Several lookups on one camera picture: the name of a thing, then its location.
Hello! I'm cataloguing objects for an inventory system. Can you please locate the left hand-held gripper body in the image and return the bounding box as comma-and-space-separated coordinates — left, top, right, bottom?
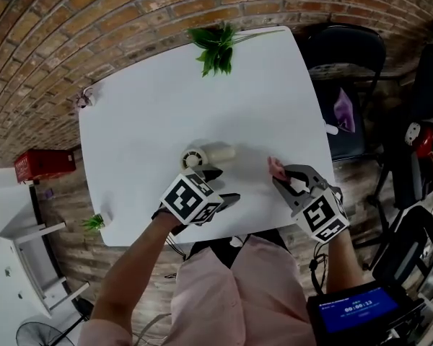
152, 167, 227, 227

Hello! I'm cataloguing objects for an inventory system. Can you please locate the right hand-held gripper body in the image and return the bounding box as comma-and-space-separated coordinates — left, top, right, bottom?
290, 167, 350, 245

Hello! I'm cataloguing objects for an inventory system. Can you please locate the small white fan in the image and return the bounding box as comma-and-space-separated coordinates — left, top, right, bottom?
180, 141, 236, 172

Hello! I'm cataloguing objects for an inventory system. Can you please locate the pink cloth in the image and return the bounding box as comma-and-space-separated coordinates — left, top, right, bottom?
267, 156, 287, 180

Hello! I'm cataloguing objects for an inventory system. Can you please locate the person's right forearm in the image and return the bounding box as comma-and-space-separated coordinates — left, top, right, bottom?
324, 229, 359, 296

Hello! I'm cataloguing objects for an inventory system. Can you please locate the person's left forearm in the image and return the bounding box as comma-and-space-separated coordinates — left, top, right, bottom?
89, 211, 184, 324

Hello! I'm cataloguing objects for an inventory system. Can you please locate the purple cloth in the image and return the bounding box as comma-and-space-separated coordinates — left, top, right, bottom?
333, 87, 357, 133

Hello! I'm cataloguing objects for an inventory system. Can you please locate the small green plant white pot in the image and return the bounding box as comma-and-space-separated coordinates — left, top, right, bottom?
80, 207, 113, 233

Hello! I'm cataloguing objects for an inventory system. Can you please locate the person's pink shirt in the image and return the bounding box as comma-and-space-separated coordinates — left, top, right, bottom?
82, 234, 315, 346

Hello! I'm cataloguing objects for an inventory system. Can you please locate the black tablet blue screen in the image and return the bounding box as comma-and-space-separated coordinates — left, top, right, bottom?
306, 281, 425, 335

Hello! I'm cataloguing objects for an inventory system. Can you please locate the black folding chair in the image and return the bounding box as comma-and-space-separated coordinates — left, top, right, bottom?
302, 25, 388, 162

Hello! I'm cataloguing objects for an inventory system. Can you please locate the red and white device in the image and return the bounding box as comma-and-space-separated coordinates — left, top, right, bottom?
403, 120, 433, 159

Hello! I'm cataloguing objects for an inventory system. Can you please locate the green leafy plant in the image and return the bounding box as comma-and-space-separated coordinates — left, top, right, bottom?
186, 22, 287, 78

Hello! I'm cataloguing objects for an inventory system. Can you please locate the small flower in white pot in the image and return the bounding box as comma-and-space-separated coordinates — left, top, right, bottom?
75, 86, 97, 110

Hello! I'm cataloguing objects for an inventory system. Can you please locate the red box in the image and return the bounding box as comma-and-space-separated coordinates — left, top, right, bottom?
14, 148, 77, 184

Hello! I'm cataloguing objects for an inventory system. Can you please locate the white shelf unit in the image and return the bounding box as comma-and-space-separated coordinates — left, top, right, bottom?
0, 182, 92, 319

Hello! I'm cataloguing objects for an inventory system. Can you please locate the black cable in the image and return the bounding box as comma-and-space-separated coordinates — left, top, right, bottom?
307, 252, 329, 296

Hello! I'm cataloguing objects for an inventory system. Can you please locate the black pedestal fan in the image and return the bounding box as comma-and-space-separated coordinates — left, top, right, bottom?
15, 321, 75, 346

